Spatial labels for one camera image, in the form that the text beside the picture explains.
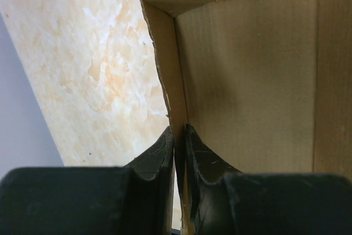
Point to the brown cardboard box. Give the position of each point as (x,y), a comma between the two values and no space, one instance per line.
(267,86)

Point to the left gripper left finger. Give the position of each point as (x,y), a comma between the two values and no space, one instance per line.
(149,202)

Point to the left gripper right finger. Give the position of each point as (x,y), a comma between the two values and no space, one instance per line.
(216,189)

